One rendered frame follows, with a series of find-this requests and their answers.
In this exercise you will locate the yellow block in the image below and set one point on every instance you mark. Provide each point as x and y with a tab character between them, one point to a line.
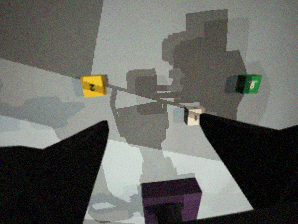
93	85

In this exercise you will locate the small beige block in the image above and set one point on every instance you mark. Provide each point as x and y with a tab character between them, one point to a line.
192	114

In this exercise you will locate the green block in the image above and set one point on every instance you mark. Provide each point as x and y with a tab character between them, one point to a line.
248	84

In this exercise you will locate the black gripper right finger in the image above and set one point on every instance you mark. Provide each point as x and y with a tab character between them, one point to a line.
263	161

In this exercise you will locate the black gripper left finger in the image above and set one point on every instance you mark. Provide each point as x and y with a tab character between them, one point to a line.
59	179

